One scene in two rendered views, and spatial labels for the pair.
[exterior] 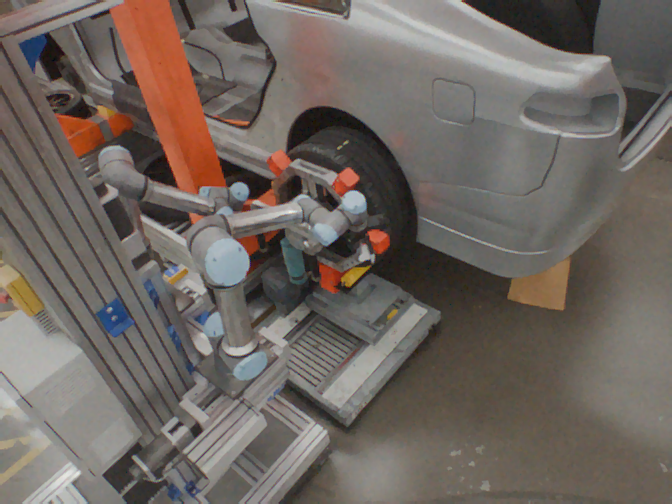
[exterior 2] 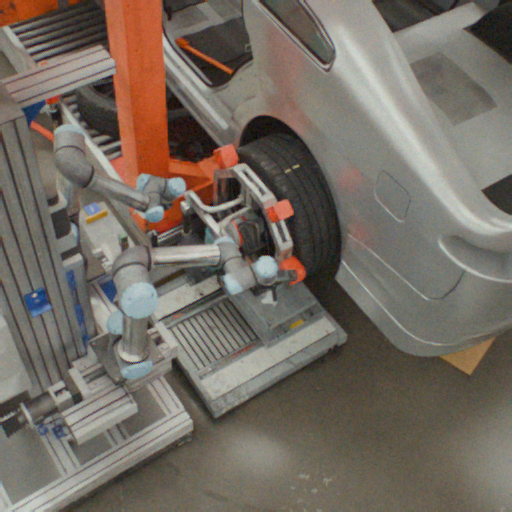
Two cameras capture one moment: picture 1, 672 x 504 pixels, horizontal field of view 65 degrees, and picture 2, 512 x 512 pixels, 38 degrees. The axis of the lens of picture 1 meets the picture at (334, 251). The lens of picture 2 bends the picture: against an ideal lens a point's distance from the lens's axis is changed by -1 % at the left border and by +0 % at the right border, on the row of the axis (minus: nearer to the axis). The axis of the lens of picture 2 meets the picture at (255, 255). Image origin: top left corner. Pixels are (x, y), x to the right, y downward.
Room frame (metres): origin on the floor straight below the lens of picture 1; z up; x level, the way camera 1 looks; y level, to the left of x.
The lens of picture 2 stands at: (-0.17, -0.17, 3.41)
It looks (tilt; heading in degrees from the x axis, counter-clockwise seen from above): 53 degrees down; 5
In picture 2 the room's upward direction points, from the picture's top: 5 degrees clockwise
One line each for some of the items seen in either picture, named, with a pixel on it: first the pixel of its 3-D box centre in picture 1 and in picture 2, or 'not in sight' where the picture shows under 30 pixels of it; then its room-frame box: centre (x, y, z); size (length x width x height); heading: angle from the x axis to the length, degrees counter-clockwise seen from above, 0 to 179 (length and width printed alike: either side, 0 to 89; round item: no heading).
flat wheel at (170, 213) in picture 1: (182, 180); (130, 88); (3.23, 0.97, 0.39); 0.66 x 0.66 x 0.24
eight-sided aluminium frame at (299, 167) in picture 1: (320, 217); (250, 223); (1.95, 0.04, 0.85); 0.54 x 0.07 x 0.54; 43
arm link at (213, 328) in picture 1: (224, 333); (123, 329); (1.22, 0.42, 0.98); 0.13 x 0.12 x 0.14; 31
